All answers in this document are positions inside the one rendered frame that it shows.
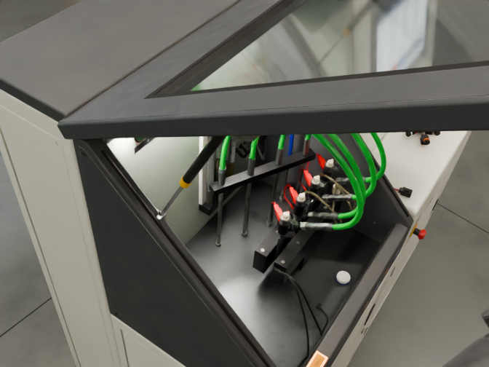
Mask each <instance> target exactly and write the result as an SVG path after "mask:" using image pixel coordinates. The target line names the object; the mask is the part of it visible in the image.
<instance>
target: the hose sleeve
mask: <svg viewBox="0 0 489 367"><path fill-rule="evenodd" d="M306 229H307V230H323V231H335V230H333V224H332V223H307V224H306Z"/></svg>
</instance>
